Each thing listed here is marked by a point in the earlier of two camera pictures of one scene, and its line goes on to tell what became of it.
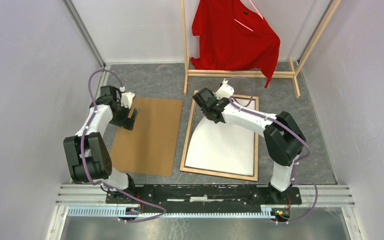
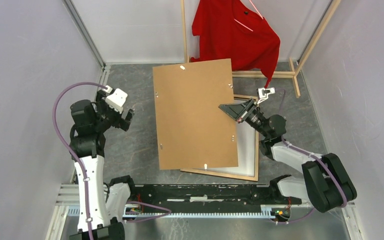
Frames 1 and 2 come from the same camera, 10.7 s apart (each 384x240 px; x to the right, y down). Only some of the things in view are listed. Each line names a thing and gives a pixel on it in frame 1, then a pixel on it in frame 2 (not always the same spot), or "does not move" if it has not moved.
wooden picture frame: (250, 177) does not move
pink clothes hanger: (257, 10) does not move
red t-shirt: (233, 36) does not move
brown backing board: (149, 148) -> (193, 131)
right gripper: (212, 94) -> (235, 110)
